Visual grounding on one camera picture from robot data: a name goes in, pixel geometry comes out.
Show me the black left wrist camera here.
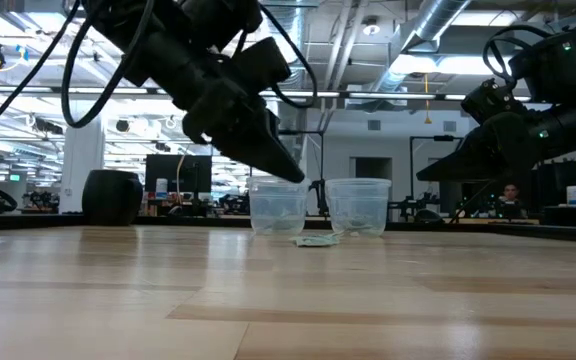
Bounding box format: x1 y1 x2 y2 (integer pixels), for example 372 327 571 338
231 36 293 92

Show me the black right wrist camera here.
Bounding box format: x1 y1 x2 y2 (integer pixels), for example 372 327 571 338
460 77 530 125

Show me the black aluminium table frame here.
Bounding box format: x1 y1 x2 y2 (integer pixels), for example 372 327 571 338
0 211 576 246

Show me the yellow hanging tag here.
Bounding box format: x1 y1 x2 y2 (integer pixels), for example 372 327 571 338
422 73 433 125

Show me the person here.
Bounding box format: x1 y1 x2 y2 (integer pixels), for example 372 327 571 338
497 183 529 220

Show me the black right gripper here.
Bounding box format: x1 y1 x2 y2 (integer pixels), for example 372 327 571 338
416 110 544 184

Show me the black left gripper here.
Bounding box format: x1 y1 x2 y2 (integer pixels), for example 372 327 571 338
140 29 306 184

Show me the black camera cable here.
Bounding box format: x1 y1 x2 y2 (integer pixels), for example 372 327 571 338
259 3 319 109
482 23 554 86

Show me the white building column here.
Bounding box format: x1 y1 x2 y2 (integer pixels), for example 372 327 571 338
59 117 106 215

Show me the black computer monitor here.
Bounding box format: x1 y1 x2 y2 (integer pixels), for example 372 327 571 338
144 153 213 194

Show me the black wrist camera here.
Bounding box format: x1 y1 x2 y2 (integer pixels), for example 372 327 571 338
231 36 293 92
460 77 530 125

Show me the silver ventilation duct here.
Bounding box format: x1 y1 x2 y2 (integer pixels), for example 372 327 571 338
367 0 472 96

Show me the black mug yellow inside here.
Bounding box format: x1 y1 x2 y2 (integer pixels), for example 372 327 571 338
81 168 144 227

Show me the black metal stand frame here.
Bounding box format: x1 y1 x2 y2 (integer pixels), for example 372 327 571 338
407 133 465 221

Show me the green paper packet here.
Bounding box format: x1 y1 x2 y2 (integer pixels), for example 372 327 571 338
255 199 299 232
335 214 382 235
290 230 344 248

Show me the clear plastic cup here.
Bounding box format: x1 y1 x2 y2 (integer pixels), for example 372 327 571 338
324 177 393 238
246 175 312 236

